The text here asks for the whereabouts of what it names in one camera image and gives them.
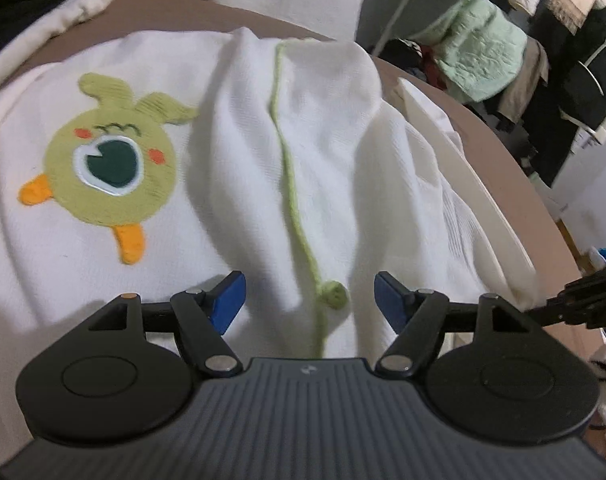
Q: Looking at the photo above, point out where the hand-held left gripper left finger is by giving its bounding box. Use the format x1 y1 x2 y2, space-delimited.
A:
89 271 247 376

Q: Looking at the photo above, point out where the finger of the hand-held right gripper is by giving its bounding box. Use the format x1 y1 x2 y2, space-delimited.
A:
526 266 606 331

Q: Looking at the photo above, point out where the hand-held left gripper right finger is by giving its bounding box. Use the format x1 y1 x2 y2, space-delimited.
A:
374 271 531 378

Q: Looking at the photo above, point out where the white sweater with green cartoon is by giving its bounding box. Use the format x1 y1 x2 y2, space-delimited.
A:
0 27 539 361

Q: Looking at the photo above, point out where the dark coat with white trim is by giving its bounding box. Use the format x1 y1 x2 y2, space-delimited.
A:
522 5 606 188

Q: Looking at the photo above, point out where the beige hanging garment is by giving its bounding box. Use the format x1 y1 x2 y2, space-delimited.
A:
497 40 550 126

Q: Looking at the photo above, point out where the green quilted jacket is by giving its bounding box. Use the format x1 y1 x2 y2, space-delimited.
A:
412 0 529 107

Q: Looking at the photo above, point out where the cream folded garment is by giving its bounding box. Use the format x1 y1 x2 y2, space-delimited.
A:
0 0 121 97

